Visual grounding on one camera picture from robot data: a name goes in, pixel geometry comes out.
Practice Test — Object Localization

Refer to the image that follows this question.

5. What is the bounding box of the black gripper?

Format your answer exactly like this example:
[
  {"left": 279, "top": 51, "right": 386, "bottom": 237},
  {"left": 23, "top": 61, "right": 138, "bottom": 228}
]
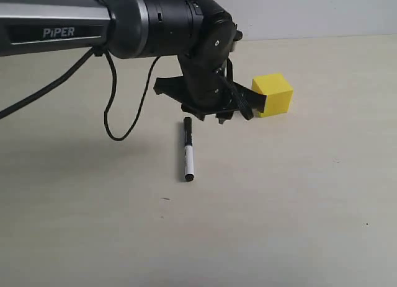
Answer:
[{"left": 154, "top": 56, "right": 266, "bottom": 124}]

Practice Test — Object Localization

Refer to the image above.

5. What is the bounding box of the black and white marker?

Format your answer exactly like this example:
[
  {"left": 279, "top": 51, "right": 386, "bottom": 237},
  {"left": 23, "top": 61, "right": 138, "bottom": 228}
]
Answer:
[{"left": 183, "top": 117, "right": 194, "bottom": 182}]

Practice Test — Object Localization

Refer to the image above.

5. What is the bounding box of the yellow foam cube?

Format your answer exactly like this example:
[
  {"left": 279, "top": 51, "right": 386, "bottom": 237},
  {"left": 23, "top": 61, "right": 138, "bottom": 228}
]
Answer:
[{"left": 251, "top": 73, "right": 293, "bottom": 118}]

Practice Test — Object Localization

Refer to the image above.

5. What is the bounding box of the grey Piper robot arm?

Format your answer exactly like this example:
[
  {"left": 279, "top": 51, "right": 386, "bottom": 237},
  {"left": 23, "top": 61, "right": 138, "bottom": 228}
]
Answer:
[{"left": 1, "top": 0, "right": 266, "bottom": 122}]

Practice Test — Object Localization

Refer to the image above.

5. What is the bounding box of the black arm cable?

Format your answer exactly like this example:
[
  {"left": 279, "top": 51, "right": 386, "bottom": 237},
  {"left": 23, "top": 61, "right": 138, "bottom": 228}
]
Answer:
[{"left": 0, "top": 46, "right": 254, "bottom": 142}]

